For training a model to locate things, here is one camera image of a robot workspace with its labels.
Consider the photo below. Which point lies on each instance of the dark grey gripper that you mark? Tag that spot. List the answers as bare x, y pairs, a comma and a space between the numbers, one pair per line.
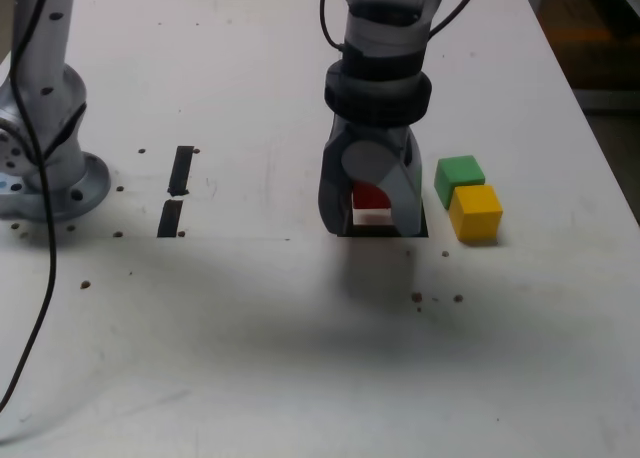
372, 132

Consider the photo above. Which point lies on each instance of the red cube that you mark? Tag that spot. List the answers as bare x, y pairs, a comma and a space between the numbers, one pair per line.
367, 198

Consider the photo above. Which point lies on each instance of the green cube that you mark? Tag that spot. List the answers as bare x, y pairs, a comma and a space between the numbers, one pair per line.
457, 170

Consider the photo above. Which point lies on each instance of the yellow cube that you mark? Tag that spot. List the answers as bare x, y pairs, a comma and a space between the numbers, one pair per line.
475, 213

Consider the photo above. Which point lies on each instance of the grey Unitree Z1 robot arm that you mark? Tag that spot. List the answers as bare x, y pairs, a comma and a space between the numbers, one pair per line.
95, 183

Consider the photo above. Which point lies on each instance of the black tape square outline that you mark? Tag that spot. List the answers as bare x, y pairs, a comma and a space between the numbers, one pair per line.
375, 232

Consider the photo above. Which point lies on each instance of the black tape strip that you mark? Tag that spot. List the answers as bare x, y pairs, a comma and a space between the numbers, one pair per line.
175, 198

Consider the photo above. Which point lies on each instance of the grey metal bar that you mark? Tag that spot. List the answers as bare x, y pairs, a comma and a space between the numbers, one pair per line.
610, 100

